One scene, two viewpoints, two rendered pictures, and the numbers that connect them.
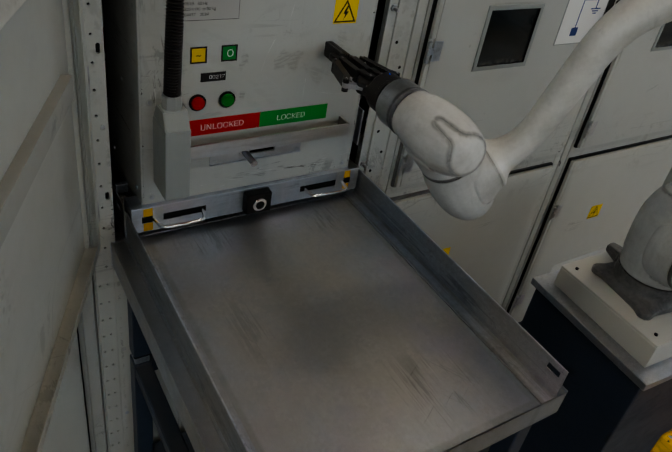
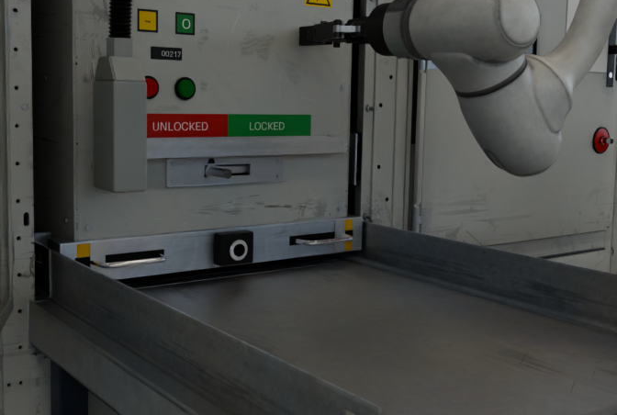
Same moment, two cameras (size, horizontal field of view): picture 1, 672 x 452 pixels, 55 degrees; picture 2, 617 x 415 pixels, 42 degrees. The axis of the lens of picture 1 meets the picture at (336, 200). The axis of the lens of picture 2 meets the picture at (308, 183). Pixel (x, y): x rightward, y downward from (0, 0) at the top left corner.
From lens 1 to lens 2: 59 cm
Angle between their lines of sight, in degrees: 28
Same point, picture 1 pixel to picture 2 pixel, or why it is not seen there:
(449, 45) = not seen: hidden behind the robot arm
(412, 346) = (510, 342)
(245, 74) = (206, 57)
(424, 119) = not seen: outside the picture
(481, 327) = (600, 323)
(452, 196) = (509, 115)
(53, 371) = not seen: outside the picture
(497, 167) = (556, 72)
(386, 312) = (454, 323)
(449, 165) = (500, 26)
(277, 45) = (242, 23)
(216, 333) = not seen: hidden behind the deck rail
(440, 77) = (443, 93)
